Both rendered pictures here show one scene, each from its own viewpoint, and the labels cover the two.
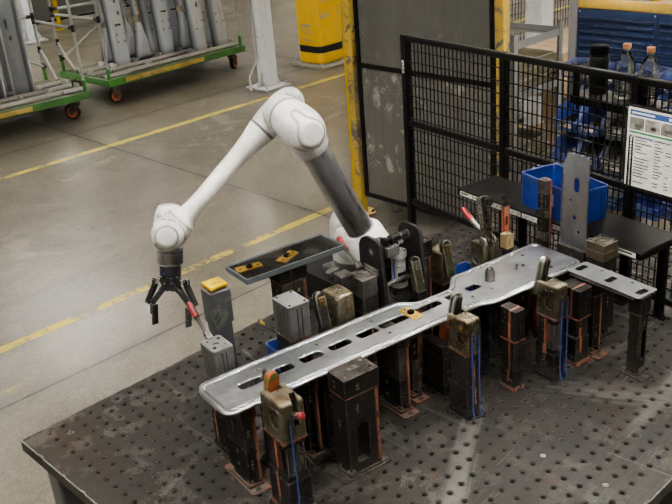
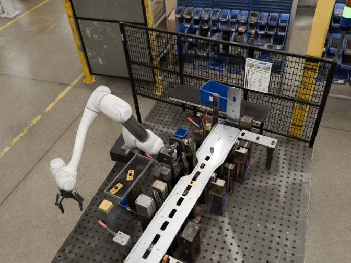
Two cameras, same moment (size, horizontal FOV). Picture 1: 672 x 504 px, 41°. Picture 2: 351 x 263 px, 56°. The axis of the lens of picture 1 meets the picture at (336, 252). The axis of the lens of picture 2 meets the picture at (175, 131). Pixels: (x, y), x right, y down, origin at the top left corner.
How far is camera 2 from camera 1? 1.31 m
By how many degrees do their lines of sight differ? 26
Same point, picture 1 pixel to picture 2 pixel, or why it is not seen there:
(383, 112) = (92, 38)
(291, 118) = (115, 109)
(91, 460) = not seen: outside the picture
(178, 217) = (70, 172)
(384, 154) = (96, 56)
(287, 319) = (146, 211)
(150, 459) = not seen: outside the picture
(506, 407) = (232, 203)
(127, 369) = (22, 198)
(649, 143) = (256, 72)
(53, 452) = not seen: outside the picture
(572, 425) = (260, 204)
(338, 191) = (136, 129)
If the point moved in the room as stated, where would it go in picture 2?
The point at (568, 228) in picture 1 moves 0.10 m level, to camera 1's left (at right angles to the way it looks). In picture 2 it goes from (230, 115) to (220, 119)
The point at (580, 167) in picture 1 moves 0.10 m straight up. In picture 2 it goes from (236, 92) to (237, 81)
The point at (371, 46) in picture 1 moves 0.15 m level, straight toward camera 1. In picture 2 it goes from (80, 9) to (82, 12)
